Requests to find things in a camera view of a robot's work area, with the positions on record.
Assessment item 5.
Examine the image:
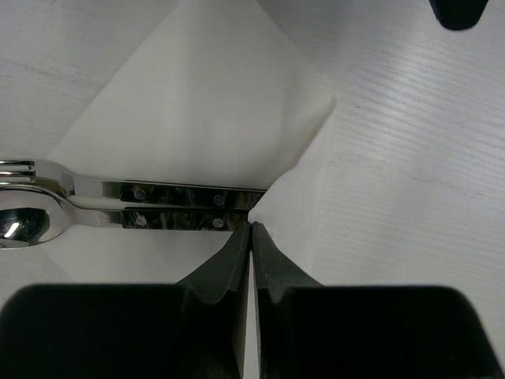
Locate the black handled steel spoon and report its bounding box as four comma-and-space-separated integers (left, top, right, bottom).
1, 184, 249, 250

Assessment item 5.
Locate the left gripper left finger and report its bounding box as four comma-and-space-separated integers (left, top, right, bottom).
1, 223, 251, 378

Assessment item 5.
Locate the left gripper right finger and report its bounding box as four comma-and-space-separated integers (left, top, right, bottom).
251, 223, 504, 378

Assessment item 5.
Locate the white paper napkin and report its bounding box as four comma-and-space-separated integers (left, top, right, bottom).
43, 0, 339, 379

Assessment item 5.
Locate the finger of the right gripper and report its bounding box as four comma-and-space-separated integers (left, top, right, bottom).
429, 0, 488, 31

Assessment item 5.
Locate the black handled steel fork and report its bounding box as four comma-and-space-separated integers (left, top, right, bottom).
1, 159, 265, 210

